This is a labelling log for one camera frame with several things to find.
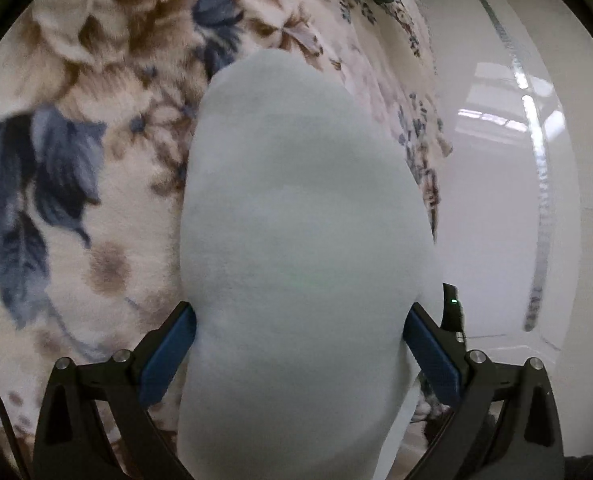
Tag light green fleece pants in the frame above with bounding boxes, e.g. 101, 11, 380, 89
178, 50, 443, 479

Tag floral quilted bed cover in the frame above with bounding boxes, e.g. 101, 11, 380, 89
0, 0, 451, 456

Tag white bed headboard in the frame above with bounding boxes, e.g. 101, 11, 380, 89
420, 0, 593, 479

